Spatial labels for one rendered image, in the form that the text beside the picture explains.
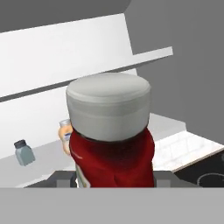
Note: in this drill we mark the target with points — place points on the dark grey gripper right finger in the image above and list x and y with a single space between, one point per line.
169 179

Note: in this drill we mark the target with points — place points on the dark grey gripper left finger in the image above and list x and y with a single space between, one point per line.
62 179

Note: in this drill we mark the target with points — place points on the red condiment bottle white cap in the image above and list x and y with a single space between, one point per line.
113 140

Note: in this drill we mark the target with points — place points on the orange condiment bottle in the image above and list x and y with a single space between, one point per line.
64 137

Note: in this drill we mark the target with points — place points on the grey shaker black cap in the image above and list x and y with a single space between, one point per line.
24 153

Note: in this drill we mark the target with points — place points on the white cabinet shelf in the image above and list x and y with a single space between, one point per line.
87 75

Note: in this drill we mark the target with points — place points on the black hob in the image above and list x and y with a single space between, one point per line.
205 170

